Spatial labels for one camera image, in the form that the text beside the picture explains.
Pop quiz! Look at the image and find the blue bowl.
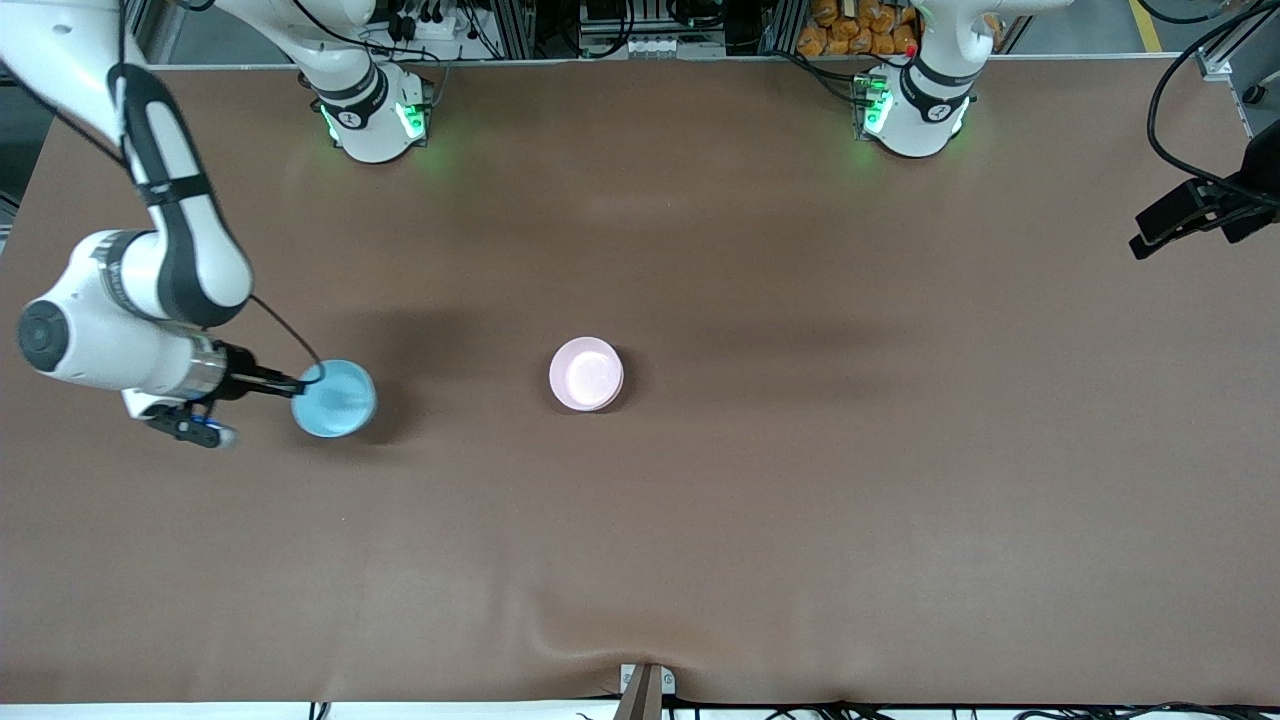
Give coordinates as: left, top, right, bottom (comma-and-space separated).
291, 360, 379, 439

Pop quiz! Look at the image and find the pink bowl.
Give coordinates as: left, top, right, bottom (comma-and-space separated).
549, 337, 625, 409

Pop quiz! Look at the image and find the bag of orange buns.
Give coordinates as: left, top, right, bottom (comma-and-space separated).
797, 0, 1003, 58

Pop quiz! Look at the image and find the white power strip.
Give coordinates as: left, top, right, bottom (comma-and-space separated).
385, 0, 479, 43

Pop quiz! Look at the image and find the brown table mat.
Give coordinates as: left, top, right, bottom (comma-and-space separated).
0, 55, 1280, 706

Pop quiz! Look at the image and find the aluminium frame profile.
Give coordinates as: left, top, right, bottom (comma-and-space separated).
1195, 0, 1280, 83

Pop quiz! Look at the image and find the metal table edge bracket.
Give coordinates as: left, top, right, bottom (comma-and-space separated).
619, 663, 677, 720

